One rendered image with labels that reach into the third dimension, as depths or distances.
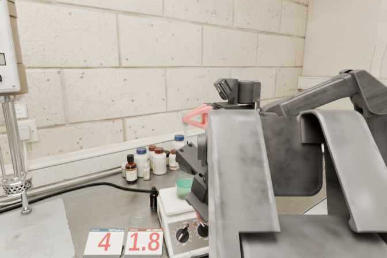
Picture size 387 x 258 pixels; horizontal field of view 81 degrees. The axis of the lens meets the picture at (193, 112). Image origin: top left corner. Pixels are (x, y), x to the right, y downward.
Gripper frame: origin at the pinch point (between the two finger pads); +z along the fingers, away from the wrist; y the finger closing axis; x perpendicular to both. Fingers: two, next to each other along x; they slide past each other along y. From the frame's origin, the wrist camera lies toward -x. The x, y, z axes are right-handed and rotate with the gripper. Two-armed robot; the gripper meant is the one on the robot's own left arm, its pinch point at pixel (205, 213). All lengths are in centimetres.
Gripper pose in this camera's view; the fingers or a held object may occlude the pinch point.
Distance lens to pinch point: 58.1
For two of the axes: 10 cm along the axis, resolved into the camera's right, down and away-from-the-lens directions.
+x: 6.5, 5.6, -5.0
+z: -1.4, 7.5, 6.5
